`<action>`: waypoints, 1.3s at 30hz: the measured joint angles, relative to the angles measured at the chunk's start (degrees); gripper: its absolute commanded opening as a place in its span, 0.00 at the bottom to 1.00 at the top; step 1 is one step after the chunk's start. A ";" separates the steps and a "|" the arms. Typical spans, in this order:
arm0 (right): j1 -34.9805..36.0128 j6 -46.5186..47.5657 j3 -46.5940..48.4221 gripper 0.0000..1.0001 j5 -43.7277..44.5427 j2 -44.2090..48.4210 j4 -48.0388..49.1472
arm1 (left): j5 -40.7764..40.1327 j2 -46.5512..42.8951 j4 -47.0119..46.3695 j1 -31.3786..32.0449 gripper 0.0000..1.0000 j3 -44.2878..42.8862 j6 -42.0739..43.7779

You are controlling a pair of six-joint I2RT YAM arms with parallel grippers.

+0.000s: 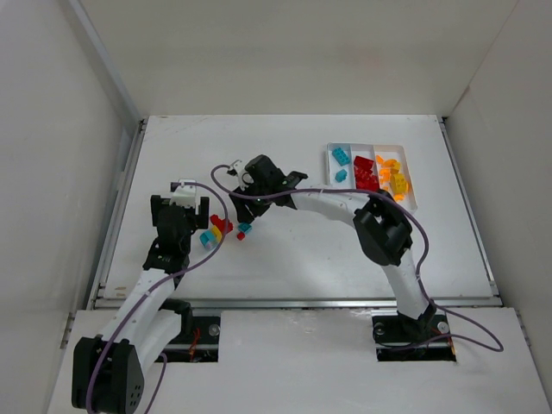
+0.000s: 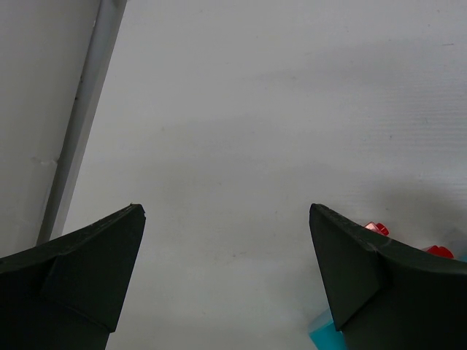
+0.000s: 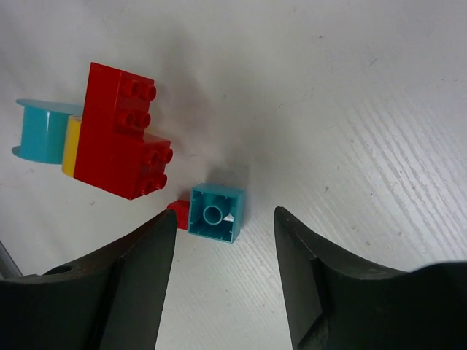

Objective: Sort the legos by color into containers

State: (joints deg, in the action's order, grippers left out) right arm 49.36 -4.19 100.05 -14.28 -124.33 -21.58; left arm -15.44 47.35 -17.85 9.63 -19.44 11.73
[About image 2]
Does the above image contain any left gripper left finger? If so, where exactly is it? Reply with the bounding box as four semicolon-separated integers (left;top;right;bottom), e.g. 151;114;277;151
1;204;145;349

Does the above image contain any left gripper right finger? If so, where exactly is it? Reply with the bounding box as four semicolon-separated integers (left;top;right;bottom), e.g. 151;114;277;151
309;203;466;349

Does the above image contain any aluminium rail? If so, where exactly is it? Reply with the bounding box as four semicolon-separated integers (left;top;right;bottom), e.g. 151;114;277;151
36;0;127;245

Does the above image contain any teal yellow lego stack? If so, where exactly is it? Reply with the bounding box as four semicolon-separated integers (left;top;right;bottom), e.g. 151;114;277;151
308;308;347;350

